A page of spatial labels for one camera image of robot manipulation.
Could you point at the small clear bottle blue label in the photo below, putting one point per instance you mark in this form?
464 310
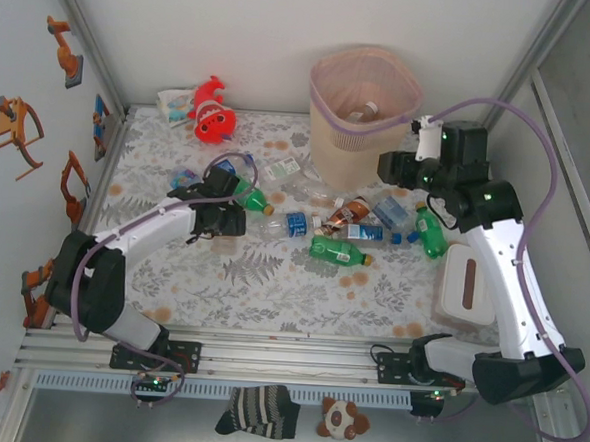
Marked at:
224 166

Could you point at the aluminium frame post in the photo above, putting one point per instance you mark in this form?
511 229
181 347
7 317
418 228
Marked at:
90 43
530 65

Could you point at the crushed clear unlabelled bottle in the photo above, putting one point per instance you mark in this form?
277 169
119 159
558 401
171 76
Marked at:
312 192

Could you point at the small green circuit board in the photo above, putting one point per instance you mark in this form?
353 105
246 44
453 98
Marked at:
434 395
155 380

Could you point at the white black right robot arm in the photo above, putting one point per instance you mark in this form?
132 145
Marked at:
511 294

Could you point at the clear bottle colourful label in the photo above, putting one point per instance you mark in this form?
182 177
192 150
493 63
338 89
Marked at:
183 178

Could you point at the green plastic soda bottle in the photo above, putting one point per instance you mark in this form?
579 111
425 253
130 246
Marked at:
249 195
333 248
432 234

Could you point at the blue orange clamp wall sticker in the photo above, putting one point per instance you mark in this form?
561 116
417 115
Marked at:
100 124

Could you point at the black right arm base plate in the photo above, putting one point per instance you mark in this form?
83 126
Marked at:
391 369

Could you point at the clear bottle blue white label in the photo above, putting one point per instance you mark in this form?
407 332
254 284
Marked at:
364 231

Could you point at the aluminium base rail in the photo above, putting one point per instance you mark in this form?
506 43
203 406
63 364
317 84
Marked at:
286 361

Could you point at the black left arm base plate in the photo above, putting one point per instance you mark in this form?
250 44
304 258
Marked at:
186 357

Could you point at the orange claw wall sticker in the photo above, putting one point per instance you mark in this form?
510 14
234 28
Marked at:
10 123

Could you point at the brown white plush toy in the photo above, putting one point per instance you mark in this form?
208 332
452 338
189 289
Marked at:
338 419

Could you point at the aluminium side frame bar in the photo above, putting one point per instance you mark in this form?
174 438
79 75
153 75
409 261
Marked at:
566 167

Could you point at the red plush fish toy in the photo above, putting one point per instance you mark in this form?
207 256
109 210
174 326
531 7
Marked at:
213 121

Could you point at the clear bottle dark blue label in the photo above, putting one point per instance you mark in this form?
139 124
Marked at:
297 224

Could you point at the square Fiji water bottle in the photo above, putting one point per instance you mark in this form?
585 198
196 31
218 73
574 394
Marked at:
390 213

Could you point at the beige slatted plastic bin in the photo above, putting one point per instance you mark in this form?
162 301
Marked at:
338 168

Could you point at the square clear bottle white cap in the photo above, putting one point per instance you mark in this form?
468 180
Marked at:
367 112

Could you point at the aluminium table side rail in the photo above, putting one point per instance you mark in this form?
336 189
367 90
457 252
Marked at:
113 155

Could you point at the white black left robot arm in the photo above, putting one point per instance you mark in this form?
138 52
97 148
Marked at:
139 231

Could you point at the floral tablecloth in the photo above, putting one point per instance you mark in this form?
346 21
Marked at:
295 291

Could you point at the white tissue box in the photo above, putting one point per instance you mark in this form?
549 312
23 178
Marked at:
457 271

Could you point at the clear bottle blue cap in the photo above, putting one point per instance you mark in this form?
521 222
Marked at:
412 237

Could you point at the black beige striped sock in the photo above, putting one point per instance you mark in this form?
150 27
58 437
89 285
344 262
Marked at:
258 411

